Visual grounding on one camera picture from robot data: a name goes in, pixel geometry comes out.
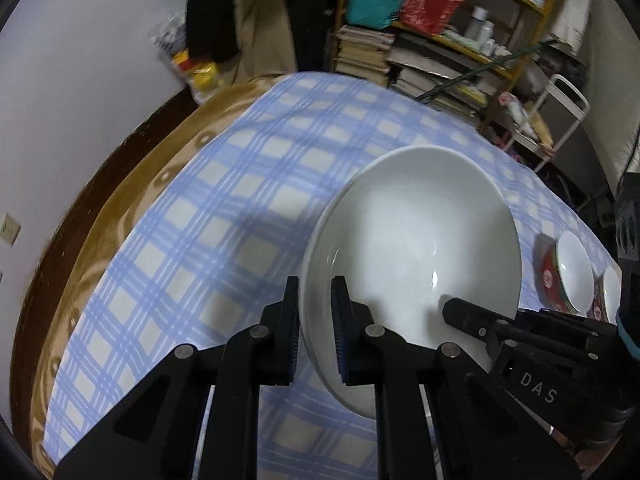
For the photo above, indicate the plain white bowl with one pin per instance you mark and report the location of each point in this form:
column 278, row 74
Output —
column 415, row 240

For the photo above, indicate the beige hanging coat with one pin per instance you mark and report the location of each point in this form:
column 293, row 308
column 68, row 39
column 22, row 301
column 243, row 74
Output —
column 265, row 20

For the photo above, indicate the blue checkered cloth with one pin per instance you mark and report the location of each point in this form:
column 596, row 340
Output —
column 200, row 210

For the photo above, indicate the wall outlet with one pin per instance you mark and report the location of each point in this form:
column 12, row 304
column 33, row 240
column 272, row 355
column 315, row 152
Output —
column 7, row 230

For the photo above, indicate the white cosmetic bottle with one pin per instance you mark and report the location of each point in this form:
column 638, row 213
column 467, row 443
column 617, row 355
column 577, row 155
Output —
column 487, row 35
column 478, row 22

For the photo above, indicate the bowl with red character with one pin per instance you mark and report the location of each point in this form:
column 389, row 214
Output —
column 610, row 295

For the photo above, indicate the pile of magazines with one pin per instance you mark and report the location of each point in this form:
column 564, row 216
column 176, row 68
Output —
column 435, row 80

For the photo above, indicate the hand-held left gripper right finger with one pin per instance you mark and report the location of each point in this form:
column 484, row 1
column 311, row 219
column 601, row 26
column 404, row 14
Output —
column 342, row 340

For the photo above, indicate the dark wooden bed frame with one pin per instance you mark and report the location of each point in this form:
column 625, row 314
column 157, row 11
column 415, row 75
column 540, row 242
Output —
column 35, row 300

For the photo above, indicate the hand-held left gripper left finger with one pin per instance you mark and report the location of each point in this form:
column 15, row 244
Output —
column 287, row 340

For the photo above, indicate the yellow plastic bag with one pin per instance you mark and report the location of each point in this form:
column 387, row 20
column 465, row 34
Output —
column 202, row 77

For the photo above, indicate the stack of books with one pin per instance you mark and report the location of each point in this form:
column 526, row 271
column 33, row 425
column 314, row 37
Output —
column 362, row 55

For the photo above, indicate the wooden shelf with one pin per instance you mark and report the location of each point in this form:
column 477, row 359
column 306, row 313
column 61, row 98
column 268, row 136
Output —
column 520, row 2

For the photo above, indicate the red patterned bowl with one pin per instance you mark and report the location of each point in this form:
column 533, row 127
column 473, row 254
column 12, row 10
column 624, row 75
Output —
column 575, row 270

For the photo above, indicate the thin dark pole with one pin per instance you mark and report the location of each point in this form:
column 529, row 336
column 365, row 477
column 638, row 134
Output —
column 480, row 71

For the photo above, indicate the white utility cart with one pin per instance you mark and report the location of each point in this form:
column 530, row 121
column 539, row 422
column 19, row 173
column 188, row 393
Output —
column 570, row 105

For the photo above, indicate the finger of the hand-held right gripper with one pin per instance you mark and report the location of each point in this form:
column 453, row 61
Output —
column 475, row 322

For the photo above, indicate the black hanging garment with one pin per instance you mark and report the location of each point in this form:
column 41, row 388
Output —
column 210, row 5

